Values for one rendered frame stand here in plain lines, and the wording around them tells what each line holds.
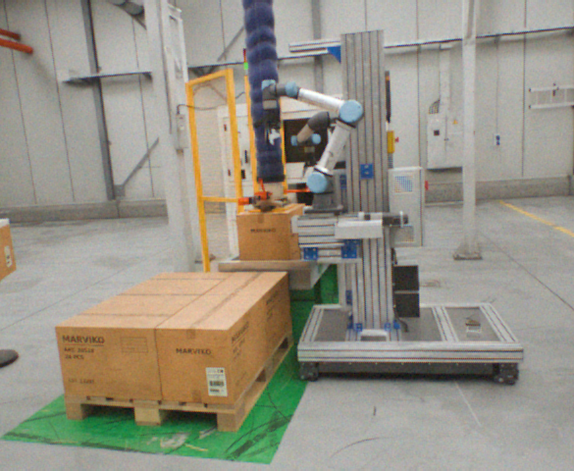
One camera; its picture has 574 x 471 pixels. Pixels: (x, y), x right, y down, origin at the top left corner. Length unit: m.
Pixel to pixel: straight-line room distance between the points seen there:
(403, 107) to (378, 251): 9.31
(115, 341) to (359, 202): 1.62
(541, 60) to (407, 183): 9.97
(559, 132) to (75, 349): 11.45
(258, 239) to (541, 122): 9.81
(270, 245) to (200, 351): 1.34
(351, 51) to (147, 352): 2.04
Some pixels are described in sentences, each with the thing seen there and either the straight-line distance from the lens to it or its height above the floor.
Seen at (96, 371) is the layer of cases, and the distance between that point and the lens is 3.03.
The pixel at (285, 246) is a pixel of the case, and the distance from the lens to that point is 3.76.
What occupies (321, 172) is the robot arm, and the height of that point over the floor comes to 1.26.
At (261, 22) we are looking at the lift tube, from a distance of 4.01.
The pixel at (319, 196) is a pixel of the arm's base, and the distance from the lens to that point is 3.04.
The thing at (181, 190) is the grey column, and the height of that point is 1.11.
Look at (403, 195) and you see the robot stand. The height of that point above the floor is 1.08.
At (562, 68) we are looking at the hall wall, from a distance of 13.05.
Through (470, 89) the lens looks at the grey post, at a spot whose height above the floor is 1.91.
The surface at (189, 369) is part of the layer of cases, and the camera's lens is 2.75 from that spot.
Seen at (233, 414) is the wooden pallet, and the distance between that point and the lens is 2.76.
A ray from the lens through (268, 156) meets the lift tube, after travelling 3.90.
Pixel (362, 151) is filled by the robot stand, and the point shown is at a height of 1.35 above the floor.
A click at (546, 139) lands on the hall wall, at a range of 12.90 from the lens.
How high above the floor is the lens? 1.38
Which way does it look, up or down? 10 degrees down
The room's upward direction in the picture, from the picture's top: 4 degrees counter-clockwise
